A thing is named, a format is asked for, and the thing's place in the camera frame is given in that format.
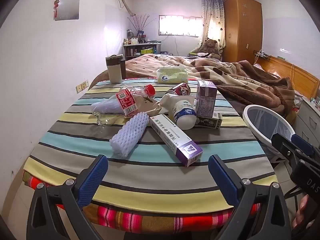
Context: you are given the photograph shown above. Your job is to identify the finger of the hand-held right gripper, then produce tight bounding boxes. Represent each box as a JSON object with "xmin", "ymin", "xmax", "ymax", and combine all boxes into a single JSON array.
[
  {"xmin": 271, "ymin": 132, "xmax": 300, "ymax": 164},
  {"xmin": 291, "ymin": 134, "xmax": 320, "ymax": 167}
]

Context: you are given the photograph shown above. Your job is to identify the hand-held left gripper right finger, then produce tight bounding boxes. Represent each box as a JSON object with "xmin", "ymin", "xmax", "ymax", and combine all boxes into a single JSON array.
[{"xmin": 208, "ymin": 154, "xmax": 292, "ymax": 240}]

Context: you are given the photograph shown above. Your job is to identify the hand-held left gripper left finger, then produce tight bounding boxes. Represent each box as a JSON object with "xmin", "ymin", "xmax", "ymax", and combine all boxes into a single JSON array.
[{"xmin": 26, "ymin": 154, "xmax": 109, "ymax": 240}]

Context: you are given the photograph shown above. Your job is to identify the translucent bin liner bag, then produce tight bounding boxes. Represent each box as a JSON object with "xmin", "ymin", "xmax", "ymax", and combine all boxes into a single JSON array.
[{"xmin": 246, "ymin": 106, "xmax": 293, "ymax": 143}]

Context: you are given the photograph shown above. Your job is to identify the white trash bin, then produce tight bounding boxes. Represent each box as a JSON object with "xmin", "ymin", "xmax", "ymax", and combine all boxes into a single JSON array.
[{"xmin": 242, "ymin": 104, "xmax": 297, "ymax": 167}]

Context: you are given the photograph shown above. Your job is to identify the white foam fruit net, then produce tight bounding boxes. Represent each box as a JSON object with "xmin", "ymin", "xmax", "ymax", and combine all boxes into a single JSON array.
[{"xmin": 109, "ymin": 112, "xmax": 148, "ymax": 158}]

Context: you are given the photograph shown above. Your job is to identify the small dark green box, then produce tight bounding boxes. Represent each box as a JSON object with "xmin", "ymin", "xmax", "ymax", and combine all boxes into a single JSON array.
[{"xmin": 194, "ymin": 112, "xmax": 223, "ymax": 130}]

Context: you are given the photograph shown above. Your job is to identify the long white purple medicine box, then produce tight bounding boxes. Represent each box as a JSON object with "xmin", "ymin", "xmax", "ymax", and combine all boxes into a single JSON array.
[{"xmin": 149, "ymin": 114, "xmax": 203, "ymax": 167}]

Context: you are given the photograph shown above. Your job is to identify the white yogurt bottle blue label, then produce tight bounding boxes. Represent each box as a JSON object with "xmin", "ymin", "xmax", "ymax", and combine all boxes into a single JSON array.
[{"xmin": 171, "ymin": 99, "xmax": 197, "ymax": 130}]

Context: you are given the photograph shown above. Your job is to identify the purple drink carton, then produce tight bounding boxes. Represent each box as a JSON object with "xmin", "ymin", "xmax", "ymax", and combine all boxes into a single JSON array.
[{"xmin": 195, "ymin": 80, "xmax": 218, "ymax": 118}]

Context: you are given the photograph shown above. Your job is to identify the clear plastic bottle red cap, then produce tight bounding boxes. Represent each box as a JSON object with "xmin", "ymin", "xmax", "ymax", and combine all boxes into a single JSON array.
[{"xmin": 91, "ymin": 84, "xmax": 156, "ymax": 127}]

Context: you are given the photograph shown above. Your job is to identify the red cartoon drink can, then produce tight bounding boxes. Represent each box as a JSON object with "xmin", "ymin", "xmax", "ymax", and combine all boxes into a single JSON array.
[{"xmin": 166, "ymin": 82, "xmax": 192, "ymax": 98}]

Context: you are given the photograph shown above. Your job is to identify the person's right hand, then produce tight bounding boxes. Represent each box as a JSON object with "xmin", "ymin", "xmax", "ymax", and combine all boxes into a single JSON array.
[{"xmin": 292, "ymin": 194, "xmax": 313, "ymax": 232}]

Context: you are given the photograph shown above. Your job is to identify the grey drawer nightstand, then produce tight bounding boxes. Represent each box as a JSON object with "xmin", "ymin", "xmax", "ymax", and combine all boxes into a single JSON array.
[{"xmin": 294, "ymin": 96, "xmax": 320, "ymax": 143}]

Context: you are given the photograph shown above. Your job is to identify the striped tablecloth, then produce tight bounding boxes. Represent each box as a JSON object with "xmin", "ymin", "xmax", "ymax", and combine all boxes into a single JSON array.
[{"xmin": 24, "ymin": 79, "xmax": 278, "ymax": 210}]

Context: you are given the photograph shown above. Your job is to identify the wooden headboard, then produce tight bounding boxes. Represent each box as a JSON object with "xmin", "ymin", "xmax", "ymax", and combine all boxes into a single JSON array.
[{"xmin": 257, "ymin": 55, "xmax": 320, "ymax": 100}]

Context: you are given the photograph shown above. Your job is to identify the brown patterned blanket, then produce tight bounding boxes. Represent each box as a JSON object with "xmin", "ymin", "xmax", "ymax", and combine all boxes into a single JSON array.
[{"xmin": 125, "ymin": 54, "xmax": 297, "ymax": 117}]

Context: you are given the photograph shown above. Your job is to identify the brown white tumbler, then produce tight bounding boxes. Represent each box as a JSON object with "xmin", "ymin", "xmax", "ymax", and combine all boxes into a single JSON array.
[{"xmin": 105, "ymin": 54, "xmax": 126, "ymax": 84}]

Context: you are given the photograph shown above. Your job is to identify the green tissue pack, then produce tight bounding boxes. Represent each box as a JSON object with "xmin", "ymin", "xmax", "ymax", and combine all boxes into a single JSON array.
[{"xmin": 156, "ymin": 66, "xmax": 189, "ymax": 83}]

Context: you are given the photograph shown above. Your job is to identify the brown teddy bear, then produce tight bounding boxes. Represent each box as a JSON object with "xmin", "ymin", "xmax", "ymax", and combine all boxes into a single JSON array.
[{"xmin": 199, "ymin": 38, "xmax": 222, "ymax": 58}]

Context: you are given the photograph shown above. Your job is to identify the wooden wardrobe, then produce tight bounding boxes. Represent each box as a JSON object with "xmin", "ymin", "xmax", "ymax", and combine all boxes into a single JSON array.
[{"xmin": 223, "ymin": 0, "xmax": 262, "ymax": 67}]

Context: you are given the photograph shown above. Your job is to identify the cluttered shelf unit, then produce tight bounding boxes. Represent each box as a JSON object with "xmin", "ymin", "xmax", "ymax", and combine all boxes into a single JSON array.
[{"xmin": 123, "ymin": 42, "xmax": 162, "ymax": 57}]

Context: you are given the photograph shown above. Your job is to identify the spotted curtain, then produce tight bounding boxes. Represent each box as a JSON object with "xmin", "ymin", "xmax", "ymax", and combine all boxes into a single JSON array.
[{"xmin": 201, "ymin": 0, "xmax": 225, "ymax": 48}]

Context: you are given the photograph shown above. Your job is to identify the barred window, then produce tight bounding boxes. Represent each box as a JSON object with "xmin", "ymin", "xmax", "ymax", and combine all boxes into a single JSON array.
[{"xmin": 158, "ymin": 15, "xmax": 203, "ymax": 37}]

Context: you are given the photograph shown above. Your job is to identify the dried branches in vase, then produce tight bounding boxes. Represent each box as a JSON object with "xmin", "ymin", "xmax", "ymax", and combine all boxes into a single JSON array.
[{"xmin": 127, "ymin": 14, "xmax": 157, "ymax": 38}]

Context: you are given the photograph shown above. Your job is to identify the white air conditioner pipe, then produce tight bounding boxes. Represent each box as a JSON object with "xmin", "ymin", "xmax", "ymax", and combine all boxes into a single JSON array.
[{"xmin": 116, "ymin": 0, "xmax": 137, "ymax": 15}]

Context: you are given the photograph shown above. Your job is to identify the wall socket plate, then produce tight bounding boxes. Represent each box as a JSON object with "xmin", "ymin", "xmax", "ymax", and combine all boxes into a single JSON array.
[{"xmin": 76, "ymin": 79, "xmax": 90, "ymax": 93}]

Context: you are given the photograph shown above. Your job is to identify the silver foil wall sheet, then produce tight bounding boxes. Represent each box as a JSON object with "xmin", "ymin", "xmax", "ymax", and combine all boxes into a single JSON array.
[{"xmin": 54, "ymin": 0, "xmax": 80, "ymax": 21}]

